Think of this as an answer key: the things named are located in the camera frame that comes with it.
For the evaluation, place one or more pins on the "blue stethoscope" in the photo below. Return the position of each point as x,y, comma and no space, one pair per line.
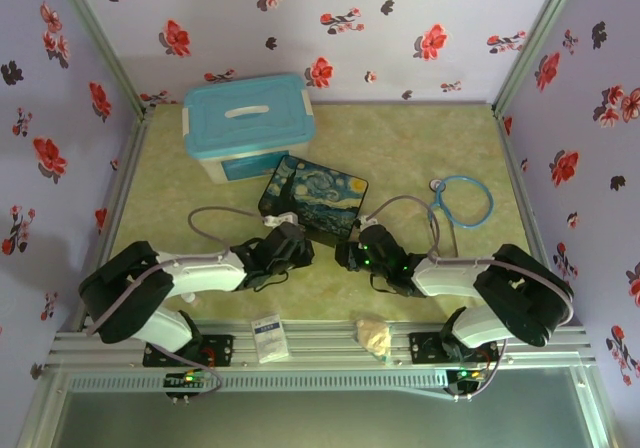
491,203

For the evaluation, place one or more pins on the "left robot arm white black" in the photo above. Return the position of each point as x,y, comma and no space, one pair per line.
200,273

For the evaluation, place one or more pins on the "aluminium frame rail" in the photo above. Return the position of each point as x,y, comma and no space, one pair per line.
320,348

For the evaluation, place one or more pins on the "right circuit board with leds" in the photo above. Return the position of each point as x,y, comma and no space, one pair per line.
470,374

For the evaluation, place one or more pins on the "blue lidded plastic storage box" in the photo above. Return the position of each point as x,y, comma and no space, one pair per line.
245,113

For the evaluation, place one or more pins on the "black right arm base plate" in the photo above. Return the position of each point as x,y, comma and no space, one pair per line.
425,348

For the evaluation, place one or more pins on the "starry night print tin box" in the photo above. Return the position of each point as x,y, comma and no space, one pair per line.
320,193

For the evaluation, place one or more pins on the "left circuit board with leds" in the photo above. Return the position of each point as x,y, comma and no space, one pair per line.
187,378

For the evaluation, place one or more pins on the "white paper packet blue label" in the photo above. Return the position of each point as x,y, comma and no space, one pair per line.
270,335

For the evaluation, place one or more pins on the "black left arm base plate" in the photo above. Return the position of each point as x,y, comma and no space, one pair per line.
220,350

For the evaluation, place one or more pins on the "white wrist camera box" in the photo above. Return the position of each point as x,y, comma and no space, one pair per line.
281,218
365,221

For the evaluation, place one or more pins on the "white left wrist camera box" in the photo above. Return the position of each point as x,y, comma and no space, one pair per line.
281,218

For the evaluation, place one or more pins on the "circuit board with leds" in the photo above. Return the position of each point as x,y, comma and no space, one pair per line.
187,378
470,374

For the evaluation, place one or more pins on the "aluminium frame post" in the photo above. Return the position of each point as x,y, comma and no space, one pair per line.
95,38
537,38

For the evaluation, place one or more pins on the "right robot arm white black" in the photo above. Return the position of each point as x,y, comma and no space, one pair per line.
510,288

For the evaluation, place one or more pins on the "beige crumpled plastic bag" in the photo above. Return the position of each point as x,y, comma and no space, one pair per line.
374,338

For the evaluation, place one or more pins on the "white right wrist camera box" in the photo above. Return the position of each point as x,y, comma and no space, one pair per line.
365,221

